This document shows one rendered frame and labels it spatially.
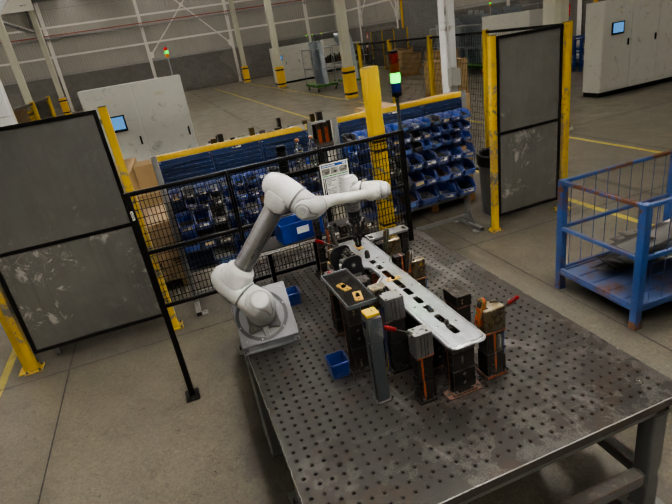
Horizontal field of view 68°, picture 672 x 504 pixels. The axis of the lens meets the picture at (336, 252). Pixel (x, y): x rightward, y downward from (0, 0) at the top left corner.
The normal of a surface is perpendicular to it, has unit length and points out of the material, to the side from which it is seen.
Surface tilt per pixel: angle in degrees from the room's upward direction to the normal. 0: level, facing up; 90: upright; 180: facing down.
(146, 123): 90
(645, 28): 90
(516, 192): 90
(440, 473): 0
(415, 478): 0
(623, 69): 90
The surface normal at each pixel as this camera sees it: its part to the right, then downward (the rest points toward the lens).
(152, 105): 0.34, 0.33
